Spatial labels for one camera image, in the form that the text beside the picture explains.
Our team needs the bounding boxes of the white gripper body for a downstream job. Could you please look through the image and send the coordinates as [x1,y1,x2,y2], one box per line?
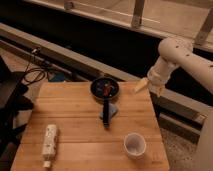
[147,70,169,89]

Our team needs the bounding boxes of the black cable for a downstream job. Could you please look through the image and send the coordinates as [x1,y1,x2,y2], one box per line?
[22,49,54,84]

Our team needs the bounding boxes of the black frying pan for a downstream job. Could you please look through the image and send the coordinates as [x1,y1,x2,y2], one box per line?
[90,77,119,128]

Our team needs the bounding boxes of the red item in pan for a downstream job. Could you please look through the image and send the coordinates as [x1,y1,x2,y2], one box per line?
[104,86,111,96]

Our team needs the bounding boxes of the white remote controller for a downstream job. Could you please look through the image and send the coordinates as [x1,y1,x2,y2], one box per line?
[42,124,58,168]

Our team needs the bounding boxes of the blue box on floor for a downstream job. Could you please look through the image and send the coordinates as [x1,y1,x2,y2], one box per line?
[50,73,65,82]

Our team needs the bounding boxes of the metal window rail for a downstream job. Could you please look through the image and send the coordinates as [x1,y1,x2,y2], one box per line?
[0,23,211,124]

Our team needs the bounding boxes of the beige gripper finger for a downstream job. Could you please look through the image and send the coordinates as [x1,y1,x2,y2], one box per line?
[158,88,164,97]
[134,78,148,93]

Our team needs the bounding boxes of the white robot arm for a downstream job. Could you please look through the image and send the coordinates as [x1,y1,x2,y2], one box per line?
[134,37,213,171]

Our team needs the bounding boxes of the black chair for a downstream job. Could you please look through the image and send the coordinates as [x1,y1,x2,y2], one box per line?
[0,56,34,157]

